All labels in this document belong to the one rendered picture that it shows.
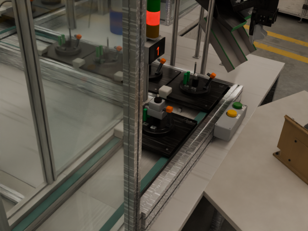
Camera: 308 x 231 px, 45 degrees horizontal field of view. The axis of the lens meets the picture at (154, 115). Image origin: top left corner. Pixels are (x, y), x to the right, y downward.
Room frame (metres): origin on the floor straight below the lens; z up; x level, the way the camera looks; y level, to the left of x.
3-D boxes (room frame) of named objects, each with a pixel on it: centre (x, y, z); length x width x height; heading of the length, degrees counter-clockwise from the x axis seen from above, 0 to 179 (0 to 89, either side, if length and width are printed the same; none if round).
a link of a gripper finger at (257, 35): (1.37, -0.39, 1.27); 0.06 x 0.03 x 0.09; 62
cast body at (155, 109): (1.15, 0.00, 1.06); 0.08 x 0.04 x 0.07; 62
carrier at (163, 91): (1.45, -0.18, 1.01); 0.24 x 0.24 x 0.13; 62
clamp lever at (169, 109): (1.13, -0.05, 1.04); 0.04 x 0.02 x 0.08; 62
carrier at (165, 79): (1.56, 0.04, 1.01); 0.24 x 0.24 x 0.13; 62
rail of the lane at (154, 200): (1.13, -0.18, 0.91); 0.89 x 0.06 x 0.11; 152
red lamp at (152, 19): (1.34, 0.02, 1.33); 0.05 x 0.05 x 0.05
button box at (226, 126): (1.27, -0.32, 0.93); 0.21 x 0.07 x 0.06; 152
